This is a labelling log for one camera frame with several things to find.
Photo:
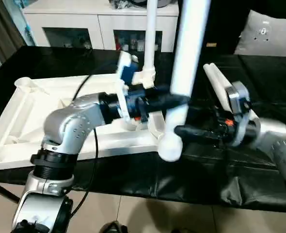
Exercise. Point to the black work mat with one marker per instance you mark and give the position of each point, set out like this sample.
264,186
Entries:
182,184

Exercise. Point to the black cabinet with gold label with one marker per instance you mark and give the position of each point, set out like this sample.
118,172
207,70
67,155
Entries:
225,24

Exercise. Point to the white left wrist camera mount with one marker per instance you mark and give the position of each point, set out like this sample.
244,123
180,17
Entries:
126,73

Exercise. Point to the dark clutter pile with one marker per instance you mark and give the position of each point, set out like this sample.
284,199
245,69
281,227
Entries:
121,4

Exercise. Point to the brown curtain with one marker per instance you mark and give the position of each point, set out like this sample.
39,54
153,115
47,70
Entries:
0,29

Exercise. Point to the white plastic table leg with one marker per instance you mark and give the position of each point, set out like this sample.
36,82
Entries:
151,39
222,76
215,82
191,48

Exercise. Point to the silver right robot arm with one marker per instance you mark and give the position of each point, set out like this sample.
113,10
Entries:
278,145

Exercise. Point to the white plastic table top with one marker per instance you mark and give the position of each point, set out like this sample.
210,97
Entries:
17,126

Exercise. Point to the white cabinet with glass doors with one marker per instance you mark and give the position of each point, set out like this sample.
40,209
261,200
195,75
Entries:
85,22

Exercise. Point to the black stand foot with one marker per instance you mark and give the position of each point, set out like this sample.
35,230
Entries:
5,192

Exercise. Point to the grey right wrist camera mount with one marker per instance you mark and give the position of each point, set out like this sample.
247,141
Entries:
237,99

